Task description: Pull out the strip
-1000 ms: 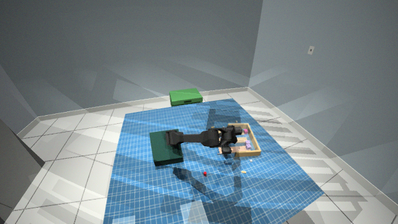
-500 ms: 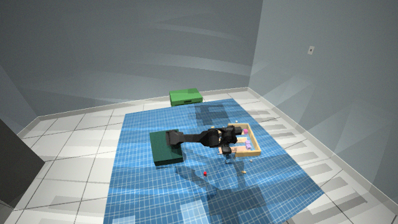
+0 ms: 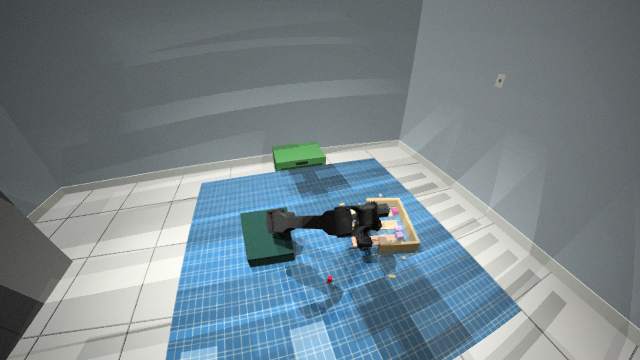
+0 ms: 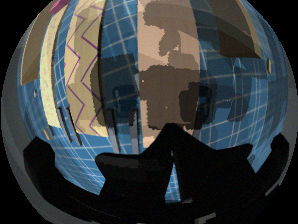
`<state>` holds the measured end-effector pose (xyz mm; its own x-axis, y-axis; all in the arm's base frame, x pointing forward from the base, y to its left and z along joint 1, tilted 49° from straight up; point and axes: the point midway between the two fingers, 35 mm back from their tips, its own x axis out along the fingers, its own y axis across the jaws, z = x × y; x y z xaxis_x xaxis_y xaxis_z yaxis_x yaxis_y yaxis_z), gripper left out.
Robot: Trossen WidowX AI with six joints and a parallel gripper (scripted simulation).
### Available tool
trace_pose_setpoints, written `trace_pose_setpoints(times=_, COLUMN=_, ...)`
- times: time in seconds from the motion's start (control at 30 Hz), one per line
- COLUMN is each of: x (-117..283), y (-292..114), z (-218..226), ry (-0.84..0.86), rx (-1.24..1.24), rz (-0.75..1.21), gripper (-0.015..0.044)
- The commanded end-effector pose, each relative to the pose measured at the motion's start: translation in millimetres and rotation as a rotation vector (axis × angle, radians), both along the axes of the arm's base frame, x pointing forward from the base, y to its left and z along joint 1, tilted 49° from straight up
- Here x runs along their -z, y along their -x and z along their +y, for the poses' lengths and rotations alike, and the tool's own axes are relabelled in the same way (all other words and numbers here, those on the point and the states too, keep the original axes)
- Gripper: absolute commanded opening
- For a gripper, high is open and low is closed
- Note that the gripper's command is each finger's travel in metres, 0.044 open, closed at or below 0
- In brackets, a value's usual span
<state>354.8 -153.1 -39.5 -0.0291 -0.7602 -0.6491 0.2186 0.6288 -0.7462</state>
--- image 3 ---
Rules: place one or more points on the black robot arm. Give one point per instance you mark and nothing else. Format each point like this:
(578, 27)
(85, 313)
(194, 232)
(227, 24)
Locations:
(336, 222)

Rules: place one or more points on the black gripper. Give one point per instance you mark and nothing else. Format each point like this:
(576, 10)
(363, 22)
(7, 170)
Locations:
(363, 240)

